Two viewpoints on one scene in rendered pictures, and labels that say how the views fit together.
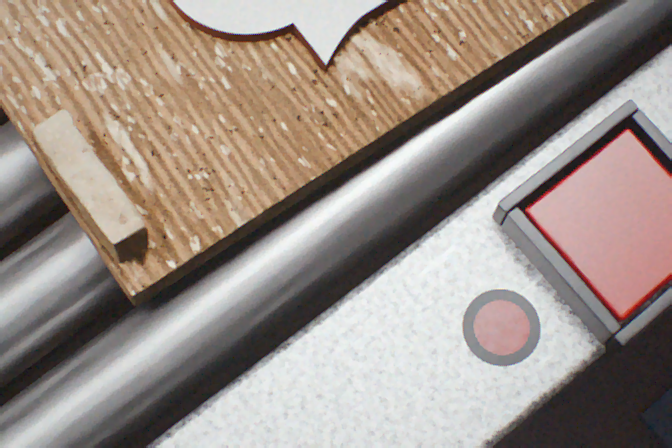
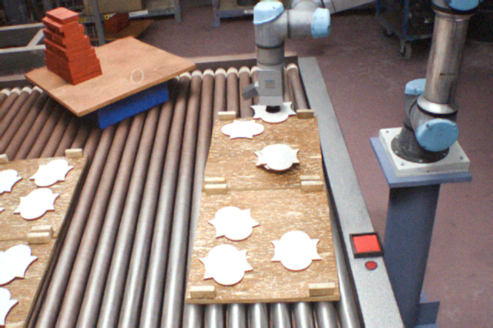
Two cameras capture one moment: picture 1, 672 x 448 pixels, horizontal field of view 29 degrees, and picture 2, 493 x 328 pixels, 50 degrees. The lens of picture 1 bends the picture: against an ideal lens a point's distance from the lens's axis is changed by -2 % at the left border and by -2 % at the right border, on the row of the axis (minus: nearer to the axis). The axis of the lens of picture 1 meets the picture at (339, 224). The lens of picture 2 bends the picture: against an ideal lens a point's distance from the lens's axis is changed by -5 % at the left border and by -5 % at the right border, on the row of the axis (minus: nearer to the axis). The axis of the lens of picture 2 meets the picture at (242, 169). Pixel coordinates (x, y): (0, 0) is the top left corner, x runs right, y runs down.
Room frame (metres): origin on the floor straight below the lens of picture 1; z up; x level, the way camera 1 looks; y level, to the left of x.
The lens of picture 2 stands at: (-0.36, 0.78, 1.87)
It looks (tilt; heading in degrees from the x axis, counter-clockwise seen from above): 34 degrees down; 318
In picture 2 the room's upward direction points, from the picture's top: 5 degrees counter-clockwise
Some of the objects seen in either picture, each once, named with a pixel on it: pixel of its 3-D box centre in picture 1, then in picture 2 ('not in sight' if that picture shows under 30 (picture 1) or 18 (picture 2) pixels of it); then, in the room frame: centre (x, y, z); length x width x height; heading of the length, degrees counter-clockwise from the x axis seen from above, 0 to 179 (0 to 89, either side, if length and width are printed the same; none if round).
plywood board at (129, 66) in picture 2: not in sight; (107, 71); (1.44, -0.19, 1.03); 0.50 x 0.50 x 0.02; 86
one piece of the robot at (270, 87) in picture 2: not in sight; (263, 78); (0.60, -0.20, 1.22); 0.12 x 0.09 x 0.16; 37
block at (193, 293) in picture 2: not in sight; (202, 292); (0.36, 0.28, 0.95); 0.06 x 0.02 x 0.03; 43
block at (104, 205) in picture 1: (90, 187); (321, 289); (0.17, 0.10, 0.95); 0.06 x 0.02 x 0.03; 43
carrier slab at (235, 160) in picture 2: not in sight; (264, 151); (0.68, -0.27, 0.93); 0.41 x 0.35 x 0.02; 131
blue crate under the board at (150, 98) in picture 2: not in sight; (114, 91); (1.38, -0.17, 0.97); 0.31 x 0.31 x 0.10; 86
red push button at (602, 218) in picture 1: (621, 226); (366, 245); (0.19, -0.11, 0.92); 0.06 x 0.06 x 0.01; 46
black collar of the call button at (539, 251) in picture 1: (622, 225); (366, 244); (0.19, -0.11, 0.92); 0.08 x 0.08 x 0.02; 46
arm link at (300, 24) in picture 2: not in sight; (307, 21); (0.52, -0.29, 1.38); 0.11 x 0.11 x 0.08; 42
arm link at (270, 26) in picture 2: not in sight; (269, 24); (0.58, -0.21, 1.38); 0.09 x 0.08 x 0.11; 42
